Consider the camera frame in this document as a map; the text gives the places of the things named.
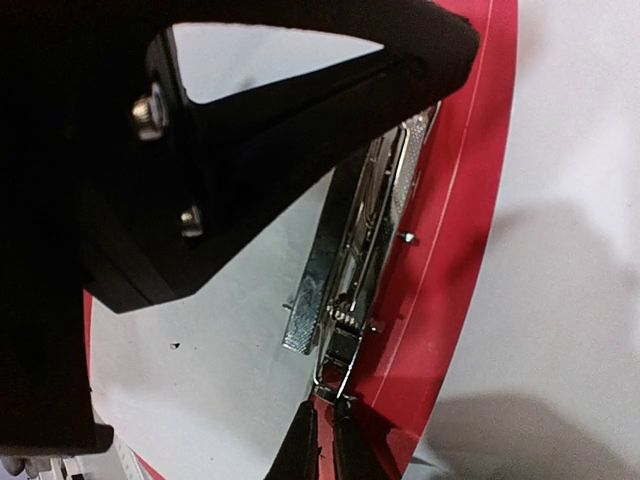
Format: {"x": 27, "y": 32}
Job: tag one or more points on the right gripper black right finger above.
{"x": 354, "y": 457}

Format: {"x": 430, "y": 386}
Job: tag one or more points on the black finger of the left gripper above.
{"x": 226, "y": 169}

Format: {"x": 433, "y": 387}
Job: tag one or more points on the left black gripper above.
{"x": 70, "y": 71}

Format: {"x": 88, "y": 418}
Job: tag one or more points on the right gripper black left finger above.
{"x": 298, "y": 456}

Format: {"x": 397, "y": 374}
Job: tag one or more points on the red file folder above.
{"x": 430, "y": 283}

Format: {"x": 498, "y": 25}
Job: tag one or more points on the small white paper sheet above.
{"x": 202, "y": 388}

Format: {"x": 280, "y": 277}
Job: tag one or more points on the large white paper sheet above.
{"x": 544, "y": 383}

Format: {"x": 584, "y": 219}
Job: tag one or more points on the metal spine folder clip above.
{"x": 359, "y": 224}

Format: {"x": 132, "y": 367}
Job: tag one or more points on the aluminium front rail frame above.
{"x": 119, "y": 462}

